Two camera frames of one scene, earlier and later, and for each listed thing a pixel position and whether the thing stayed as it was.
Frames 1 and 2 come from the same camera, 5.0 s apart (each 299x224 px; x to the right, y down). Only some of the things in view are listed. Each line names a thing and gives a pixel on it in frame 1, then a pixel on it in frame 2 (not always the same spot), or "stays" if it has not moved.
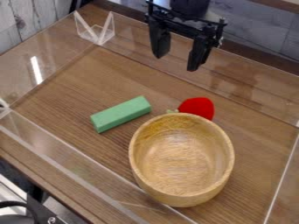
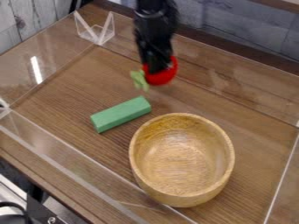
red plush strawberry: (197, 105) -> (144, 78)
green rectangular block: (119, 114) stays
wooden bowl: (181, 157) stays
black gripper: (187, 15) -> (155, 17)
